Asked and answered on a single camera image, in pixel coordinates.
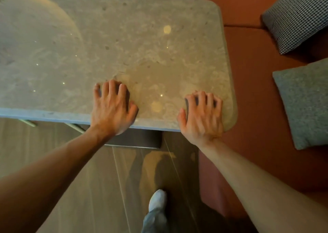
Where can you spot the person's right hand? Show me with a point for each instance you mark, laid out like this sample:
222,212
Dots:
203,123

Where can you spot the person's left hand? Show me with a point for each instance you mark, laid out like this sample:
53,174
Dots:
110,112

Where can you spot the person's right middle finger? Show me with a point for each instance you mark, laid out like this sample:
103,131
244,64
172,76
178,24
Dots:
201,99

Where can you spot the person's left thumb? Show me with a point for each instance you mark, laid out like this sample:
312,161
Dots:
132,111

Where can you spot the person's right thumb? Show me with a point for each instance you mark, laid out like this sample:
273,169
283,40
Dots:
182,118

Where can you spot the person's left little finger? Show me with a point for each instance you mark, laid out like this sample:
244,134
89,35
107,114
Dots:
96,91

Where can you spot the person's right little finger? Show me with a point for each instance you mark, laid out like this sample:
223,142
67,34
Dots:
218,105

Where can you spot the person's left middle finger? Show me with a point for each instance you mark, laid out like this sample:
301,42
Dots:
113,88

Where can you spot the person's left forearm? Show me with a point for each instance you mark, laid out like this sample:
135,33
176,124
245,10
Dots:
51,171

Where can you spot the person's right forearm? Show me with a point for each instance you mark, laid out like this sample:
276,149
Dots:
256,189

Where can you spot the dark table base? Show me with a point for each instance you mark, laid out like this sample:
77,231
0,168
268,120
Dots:
138,138

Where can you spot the red upholstered bench seat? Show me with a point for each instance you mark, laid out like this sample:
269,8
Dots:
252,91

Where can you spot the pale metal table leg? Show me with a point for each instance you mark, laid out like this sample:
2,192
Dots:
75,128
28,122

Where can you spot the person's white shoe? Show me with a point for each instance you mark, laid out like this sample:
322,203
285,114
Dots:
158,200

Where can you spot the plain grey cushion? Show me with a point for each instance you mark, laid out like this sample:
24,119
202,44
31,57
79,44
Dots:
305,104

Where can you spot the person's grey trouser leg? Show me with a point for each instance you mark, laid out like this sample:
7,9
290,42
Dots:
154,222

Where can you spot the black white checked cushion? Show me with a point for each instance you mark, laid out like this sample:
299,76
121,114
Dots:
298,17

